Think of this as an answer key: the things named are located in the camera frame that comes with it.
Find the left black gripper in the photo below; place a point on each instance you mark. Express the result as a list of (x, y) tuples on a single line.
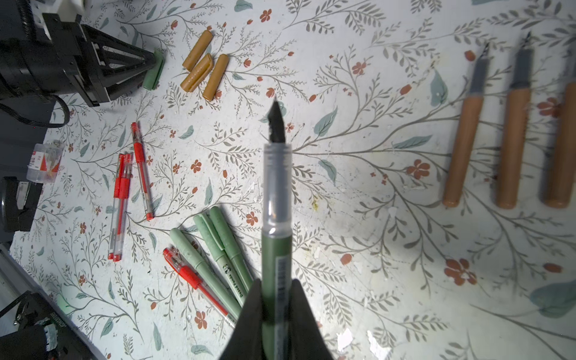
[(78, 59)]

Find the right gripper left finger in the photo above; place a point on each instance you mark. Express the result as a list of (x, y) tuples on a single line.
[(246, 339)]

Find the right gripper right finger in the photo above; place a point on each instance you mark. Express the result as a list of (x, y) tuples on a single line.
[(305, 339)]

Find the green pen cap one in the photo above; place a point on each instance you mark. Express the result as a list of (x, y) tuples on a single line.
[(153, 75)]

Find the brown pen cap one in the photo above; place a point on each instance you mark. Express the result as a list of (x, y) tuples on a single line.
[(198, 50)]

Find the brown pen cap two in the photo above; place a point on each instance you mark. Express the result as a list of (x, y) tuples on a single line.
[(198, 74)]

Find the brown pen cap three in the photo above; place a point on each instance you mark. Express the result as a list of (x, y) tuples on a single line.
[(216, 77)]

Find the red pen upper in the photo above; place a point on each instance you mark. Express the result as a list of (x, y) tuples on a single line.
[(141, 165)]

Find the red pen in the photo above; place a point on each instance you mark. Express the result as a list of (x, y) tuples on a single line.
[(115, 206), (186, 273), (124, 195), (141, 165)]

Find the red pen lower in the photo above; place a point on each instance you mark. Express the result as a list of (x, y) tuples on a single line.
[(186, 273)]

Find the red pen left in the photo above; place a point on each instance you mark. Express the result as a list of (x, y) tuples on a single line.
[(115, 206)]

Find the red pen right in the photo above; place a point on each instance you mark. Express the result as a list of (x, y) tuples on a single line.
[(124, 195)]

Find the small clear plastic box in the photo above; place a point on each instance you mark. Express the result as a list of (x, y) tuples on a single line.
[(44, 163)]

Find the floral patterned table mat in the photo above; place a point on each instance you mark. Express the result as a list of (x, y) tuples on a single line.
[(371, 94)]

